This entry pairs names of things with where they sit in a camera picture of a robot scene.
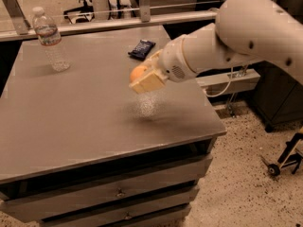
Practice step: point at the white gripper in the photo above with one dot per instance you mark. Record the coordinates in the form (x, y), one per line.
(171, 61)

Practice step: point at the orange fruit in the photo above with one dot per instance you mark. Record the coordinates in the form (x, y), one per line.
(137, 72)

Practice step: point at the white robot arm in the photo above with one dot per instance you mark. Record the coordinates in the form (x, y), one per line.
(244, 31)

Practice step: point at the clear plastic water bottle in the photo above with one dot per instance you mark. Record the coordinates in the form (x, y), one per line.
(50, 39)

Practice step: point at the dark blue snack bar wrapper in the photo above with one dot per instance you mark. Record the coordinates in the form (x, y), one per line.
(141, 51)

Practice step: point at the grey drawer cabinet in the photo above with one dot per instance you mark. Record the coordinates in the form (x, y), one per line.
(81, 149)

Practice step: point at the dark cabinet at right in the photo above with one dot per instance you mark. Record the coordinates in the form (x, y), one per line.
(277, 97)

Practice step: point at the black wheeled cart base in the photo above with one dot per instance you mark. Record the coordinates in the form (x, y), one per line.
(292, 155)

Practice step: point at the metal railing frame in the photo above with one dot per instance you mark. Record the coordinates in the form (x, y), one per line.
(23, 29)

